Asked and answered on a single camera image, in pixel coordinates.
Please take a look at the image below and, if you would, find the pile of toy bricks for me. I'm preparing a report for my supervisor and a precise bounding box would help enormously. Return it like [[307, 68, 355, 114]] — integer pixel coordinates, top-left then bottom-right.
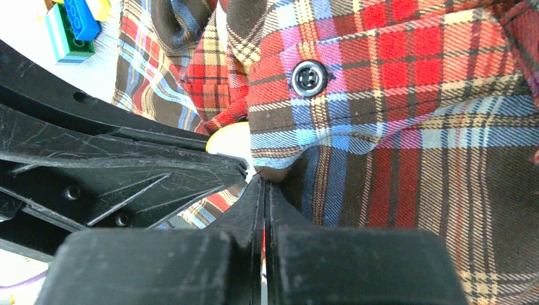
[[44, 0, 111, 65]]

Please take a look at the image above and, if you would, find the plaid flannel shirt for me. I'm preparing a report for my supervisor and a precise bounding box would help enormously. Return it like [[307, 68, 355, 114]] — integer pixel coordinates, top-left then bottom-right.
[[113, 1, 538, 304]]

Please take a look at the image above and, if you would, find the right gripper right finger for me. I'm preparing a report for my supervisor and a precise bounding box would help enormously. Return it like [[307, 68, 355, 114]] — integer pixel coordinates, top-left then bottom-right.
[[265, 185, 467, 304]]

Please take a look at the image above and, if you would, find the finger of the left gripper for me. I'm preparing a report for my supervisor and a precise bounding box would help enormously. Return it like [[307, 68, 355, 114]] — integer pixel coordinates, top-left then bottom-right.
[[1, 106, 246, 261], [1, 42, 209, 151]]

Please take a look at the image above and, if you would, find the gold round brooch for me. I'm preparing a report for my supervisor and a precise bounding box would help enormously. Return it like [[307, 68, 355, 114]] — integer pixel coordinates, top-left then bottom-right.
[[205, 121, 253, 168]]

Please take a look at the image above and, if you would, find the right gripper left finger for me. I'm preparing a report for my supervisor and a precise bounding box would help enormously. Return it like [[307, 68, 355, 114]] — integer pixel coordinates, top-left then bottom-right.
[[37, 177, 266, 304]]

